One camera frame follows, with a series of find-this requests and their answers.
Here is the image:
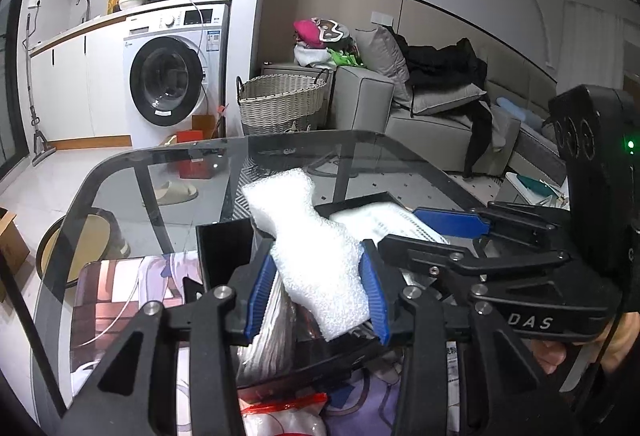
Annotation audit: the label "black framed glass door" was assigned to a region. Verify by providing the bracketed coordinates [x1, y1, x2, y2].
[0, 0, 28, 179]

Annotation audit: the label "floor mop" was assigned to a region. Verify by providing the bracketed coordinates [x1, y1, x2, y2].
[22, 13, 58, 167]

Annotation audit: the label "white base cabinets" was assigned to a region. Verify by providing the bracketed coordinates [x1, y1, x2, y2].
[30, 13, 133, 151]

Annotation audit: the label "round yellow stool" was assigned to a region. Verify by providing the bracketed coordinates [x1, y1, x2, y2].
[37, 208, 131, 289]

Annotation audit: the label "black box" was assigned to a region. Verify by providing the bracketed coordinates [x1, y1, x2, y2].
[196, 198, 451, 389]

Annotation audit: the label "red strip zip bag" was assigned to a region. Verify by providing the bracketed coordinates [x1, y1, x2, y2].
[240, 393, 328, 436]

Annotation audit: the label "cream cable coil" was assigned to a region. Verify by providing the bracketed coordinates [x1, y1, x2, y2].
[235, 261, 321, 382]

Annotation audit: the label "white washing machine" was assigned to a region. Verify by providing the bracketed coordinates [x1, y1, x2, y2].
[122, 0, 233, 149]

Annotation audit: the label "white printed packet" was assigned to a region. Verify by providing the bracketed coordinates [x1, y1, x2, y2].
[444, 341, 462, 432]

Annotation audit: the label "person's right hand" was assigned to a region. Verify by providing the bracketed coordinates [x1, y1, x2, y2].
[530, 311, 640, 377]

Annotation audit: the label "face print cushion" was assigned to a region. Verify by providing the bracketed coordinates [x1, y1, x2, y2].
[311, 17, 353, 44]

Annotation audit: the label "pink cloth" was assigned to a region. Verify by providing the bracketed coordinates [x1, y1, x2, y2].
[292, 19, 326, 47]

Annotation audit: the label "printed desk mat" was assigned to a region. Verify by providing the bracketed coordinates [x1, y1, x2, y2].
[70, 252, 461, 436]

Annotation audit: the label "white foam sheet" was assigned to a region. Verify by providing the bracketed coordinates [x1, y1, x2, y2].
[241, 167, 373, 343]

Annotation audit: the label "grey sofa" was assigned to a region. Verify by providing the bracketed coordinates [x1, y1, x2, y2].
[332, 66, 568, 177]

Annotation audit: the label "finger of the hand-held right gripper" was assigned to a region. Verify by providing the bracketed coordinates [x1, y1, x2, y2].
[377, 235, 571, 287]
[414, 202, 571, 237]

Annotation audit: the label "red box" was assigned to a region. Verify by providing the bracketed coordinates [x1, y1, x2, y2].
[177, 130, 219, 180]

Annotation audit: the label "cardboard box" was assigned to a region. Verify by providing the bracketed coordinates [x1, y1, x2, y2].
[0, 208, 31, 301]

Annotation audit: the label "wicker laundry basket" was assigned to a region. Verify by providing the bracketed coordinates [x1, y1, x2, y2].
[236, 68, 333, 137]

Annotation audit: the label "light blue bolster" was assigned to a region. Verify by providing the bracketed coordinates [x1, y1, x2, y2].
[495, 96, 544, 127]

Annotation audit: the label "green bag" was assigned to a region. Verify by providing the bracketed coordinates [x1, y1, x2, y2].
[327, 46, 364, 66]

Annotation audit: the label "upright grey pillow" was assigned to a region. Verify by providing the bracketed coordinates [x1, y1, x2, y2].
[354, 24, 412, 102]

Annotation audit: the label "white cloth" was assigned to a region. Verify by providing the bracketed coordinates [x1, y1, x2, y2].
[293, 43, 336, 69]

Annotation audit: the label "flat grey cushion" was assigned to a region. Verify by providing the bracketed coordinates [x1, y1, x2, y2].
[394, 83, 488, 117]

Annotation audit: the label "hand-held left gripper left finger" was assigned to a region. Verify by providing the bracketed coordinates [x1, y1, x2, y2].
[60, 255, 278, 436]

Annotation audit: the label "beige slipper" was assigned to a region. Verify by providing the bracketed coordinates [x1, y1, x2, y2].
[152, 181, 199, 207]

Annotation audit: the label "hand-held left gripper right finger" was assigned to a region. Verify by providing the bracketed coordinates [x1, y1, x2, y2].
[359, 238, 583, 436]

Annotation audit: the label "black jacket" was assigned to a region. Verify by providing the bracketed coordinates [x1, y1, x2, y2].
[387, 30, 507, 179]

